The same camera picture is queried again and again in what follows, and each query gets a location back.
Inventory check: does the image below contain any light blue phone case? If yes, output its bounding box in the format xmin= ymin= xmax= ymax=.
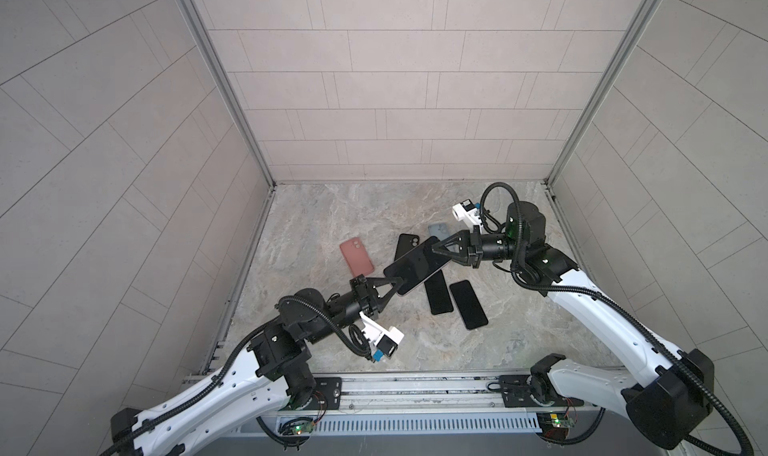
xmin=428 ymin=222 xmax=452 ymax=240

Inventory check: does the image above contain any green circuit board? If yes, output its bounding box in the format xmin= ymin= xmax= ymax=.
xmin=279 ymin=417 xmax=317 ymax=437
xmin=536 ymin=412 xmax=577 ymax=441

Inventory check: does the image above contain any purple phone black screen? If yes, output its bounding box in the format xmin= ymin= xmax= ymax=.
xmin=383 ymin=236 xmax=451 ymax=296

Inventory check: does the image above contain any middle black phone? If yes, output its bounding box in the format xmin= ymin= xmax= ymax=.
xmin=424 ymin=271 xmax=454 ymax=315

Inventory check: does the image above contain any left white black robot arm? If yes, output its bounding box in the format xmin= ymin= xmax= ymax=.
xmin=105 ymin=276 xmax=404 ymax=455

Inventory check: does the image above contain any right black corrugated cable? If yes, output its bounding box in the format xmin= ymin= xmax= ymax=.
xmin=478 ymin=181 xmax=755 ymax=456

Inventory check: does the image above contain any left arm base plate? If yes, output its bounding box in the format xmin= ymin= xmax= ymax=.
xmin=294 ymin=377 xmax=342 ymax=412

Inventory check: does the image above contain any right black phone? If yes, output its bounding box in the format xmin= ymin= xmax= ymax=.
xmin=449 ymin=280 xmax=489 ymax=330

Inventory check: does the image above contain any aluminium mounting rail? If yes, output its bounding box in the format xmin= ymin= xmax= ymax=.
xmin=179 ymin=368 xmax=673 ymax=421

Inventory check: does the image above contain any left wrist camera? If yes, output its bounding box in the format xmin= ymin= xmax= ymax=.
xmin=359 ymin=312 xmax=404 ymax=362

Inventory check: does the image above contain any left black corrugated cable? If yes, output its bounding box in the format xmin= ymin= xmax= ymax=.
xmin=98 ymin=295 xmax=376 ymax=456

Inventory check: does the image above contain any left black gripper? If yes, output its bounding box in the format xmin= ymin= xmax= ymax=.
xmin=299 ymin=280 xmax=400 ymax=347

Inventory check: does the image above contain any pink phone case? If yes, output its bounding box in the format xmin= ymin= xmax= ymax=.
xmin=339 ymin=237 xmax=375 ymax=277

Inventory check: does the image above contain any black phone case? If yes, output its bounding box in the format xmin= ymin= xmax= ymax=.
xmin=394 ymin=233 xmax=421 ymax=261

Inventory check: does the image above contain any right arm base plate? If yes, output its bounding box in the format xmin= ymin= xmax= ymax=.
xmin=486 ymin=375 xmax=584 ymax=411

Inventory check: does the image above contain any right green circuit board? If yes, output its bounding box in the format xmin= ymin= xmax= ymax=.
xmin=536 ymin=412 xmax=577 ymax=441

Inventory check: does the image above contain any left green circuit board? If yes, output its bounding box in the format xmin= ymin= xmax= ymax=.
xmin=279 ymin=417 xmax=317 ymax=437

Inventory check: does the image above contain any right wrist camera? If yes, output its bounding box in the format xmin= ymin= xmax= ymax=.
xmin=452 ymin=199 xmax=482 ymax=230

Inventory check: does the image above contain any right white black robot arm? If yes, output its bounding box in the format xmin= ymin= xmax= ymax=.
xmin=435 ymin=200 xmax=726 ymax=454

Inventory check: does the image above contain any black corrugated cable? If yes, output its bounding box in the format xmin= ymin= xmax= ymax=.
xmin=98 ymin=295 xmax=376 ymax=456
xmin=478 ymin=181 xmax=755 ymax=456

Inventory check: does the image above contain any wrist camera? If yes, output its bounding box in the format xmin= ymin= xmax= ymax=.
xmin=452 ymin=199 xmax=482 ymax=230
xmin=359 ymin=312 xmax=404 ymax=362

